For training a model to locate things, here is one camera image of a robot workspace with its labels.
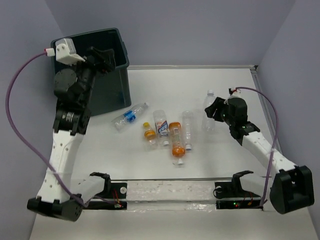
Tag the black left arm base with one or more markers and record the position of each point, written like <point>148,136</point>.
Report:
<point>110,192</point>

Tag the dark green plastic bin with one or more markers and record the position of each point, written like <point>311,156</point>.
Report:
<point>110,91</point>

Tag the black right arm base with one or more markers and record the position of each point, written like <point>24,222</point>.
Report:
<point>231,196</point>

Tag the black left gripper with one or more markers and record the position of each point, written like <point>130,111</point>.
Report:
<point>106,57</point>

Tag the clear tall bottle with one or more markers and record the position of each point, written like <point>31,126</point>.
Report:
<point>208,124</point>

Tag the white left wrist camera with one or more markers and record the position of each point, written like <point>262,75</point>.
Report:
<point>65,52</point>

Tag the clear bottle white blue label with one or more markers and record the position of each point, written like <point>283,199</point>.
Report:
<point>161,127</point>

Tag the small bottle orange label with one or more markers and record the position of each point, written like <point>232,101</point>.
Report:
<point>149,137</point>

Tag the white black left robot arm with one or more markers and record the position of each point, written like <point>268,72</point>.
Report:
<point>55,198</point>

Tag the large orange label bottle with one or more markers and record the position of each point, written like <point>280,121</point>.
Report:
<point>178,150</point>

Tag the clear bottle white cap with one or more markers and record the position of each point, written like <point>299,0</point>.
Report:
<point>187,128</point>

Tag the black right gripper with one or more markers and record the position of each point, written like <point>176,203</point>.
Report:
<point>218,104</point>

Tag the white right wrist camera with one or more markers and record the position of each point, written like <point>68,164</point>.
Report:
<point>233,93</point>

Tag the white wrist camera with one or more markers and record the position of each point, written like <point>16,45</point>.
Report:
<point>233,93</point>
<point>65,52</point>

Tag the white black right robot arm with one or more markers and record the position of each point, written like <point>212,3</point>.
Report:
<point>292,185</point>

